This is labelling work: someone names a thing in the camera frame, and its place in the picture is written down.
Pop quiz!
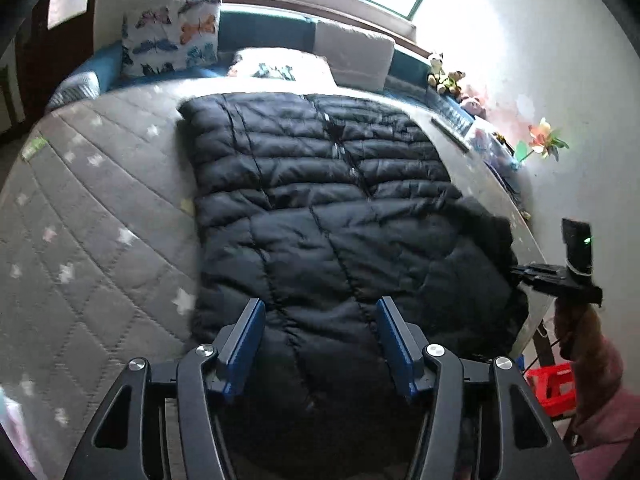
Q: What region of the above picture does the black puffer down jacket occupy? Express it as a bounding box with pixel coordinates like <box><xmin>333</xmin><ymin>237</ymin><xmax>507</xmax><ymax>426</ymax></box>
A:
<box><xmin>179</xmin><ymin>93</ymin><xmax>528</xmax><ymax>478</ymax></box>

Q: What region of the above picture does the pink sleeve right forearm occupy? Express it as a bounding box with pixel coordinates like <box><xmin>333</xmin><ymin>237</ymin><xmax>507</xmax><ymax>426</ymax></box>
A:
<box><xmin>572</xmin><ymin>335</ymin><xmax>639</xmax><ymax>448</ymax></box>

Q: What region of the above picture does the person's right hand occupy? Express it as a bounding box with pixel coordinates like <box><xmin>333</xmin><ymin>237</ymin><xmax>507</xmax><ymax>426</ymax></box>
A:
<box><xmin>553</xmin><ymin>298</ymin><xmax>602</xmax><ymax>362</ymax></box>

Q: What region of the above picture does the red plastic stool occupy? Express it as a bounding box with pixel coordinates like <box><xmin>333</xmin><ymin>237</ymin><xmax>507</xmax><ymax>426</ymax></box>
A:
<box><xmin>525</xmin><ymin>362</ymin><xmax>577</xmax><ymax>418</ymax></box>

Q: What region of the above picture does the grey quilted star mattress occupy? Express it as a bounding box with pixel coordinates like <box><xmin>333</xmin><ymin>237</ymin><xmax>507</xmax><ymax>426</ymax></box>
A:
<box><xmin>0</xmin><ymin>77</ymin><xmax>554</xmax><ymax>480</ymax></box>

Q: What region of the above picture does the pink plush toy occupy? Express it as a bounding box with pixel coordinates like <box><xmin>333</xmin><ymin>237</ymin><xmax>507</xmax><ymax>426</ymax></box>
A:
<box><xmin>460</xmin><ymin>96</ymin><xmax>486</xmax><ymax>119</ymax></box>

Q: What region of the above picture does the brown bear plush toy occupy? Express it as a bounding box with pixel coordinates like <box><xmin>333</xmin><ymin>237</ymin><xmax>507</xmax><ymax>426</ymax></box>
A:
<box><xmin>436</xmin><ymin>70</ymin><xmax>465</xmax><ymax>100</ymax></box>

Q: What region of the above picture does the white cow plush toy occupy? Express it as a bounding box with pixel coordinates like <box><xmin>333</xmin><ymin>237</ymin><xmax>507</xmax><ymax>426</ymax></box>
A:
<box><xmin>427</xmin><ymin>52</ymin><xmax>445</xmax><ymax>89</ymax></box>

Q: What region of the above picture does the white rectangular cushion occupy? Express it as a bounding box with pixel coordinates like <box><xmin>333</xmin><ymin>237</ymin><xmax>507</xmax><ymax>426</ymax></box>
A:
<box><xmin>314</xmin><ymin>20</ymin><xmax>395</xmax><ymax>92</ymax></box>

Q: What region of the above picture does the green mattress label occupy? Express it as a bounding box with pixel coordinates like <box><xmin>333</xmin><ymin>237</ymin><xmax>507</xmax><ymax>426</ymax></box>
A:
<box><xmin>21</xmin><ymin>136</ymin><xmax>48</xmax><ymax>162</ymax></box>

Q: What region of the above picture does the grey patterned folded blanket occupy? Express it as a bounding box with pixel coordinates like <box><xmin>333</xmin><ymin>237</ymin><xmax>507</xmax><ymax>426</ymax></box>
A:
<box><xmin>46</xmin><ymin>70</ymin><xmax>101</xmax><ymax>113</ymax></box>

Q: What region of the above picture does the flat butterfly print pillow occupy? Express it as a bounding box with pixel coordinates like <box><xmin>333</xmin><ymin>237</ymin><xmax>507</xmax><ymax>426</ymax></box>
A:
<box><xmin>227</xmin><ymin>48</ymin><xmax>336</xmax><ymax>89</ymax></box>

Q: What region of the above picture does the blue padded bed surround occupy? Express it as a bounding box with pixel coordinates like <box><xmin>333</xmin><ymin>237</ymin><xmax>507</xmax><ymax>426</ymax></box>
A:
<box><xmin>64</xmin><ymin>4</ymin><xmax>473</xmax><ymax>132</ymax></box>

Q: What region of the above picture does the upright butterfly print pillow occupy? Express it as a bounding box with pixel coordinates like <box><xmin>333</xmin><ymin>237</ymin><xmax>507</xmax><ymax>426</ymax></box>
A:
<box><xmin>122</xmin><ymin>0</ymin><xmax>222</xmax><ymax>79</ymax></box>

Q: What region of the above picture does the dark wooden door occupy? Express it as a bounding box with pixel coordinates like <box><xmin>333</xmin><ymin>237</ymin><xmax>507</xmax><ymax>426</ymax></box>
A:
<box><xmin>14</xmin><ymin>0</ymin><xmax>96</xmax><ymax>122</ymax></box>

